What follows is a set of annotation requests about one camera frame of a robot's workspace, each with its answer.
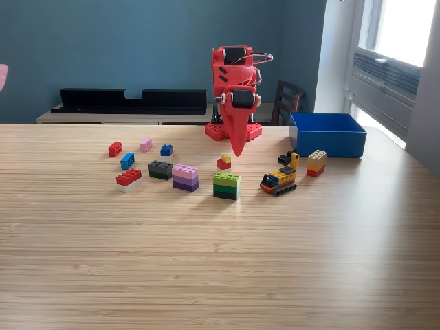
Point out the small yellow toy digger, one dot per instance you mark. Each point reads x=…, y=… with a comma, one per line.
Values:
x=282, y=177

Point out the blue plastic bin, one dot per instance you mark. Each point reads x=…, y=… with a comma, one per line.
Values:
x=330, y=142

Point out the pink purple brick stack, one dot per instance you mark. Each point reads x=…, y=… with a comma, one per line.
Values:
x=185, y=178

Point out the grey dark green brick stack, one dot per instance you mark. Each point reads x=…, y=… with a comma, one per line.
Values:
x=160, y=170

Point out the black table clamp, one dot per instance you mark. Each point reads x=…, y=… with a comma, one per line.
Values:
x=216, y=117

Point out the dark wooden chair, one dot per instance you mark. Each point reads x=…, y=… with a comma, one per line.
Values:
x=287, y=99

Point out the yellow red white brick stack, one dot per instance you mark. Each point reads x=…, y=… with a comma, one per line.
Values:
x=223, y=165

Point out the blue white brick stack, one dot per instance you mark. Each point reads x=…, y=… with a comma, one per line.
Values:
x=166, y=150

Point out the tan orange red brick stack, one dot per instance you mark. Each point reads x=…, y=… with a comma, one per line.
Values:
x=316, y=163

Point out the pale wooden sideboard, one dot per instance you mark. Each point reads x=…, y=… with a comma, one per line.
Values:
x=120, y=118

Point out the light blue brick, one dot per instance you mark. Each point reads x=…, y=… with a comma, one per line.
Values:
x=127, y=161

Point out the grey window heater unit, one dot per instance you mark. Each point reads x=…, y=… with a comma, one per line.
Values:
x=385, y=89

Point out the bright window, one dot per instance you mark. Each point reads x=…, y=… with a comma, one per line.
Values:
x=402, y=27

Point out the pink object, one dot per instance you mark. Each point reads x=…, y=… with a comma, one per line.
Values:
x=2, y=77

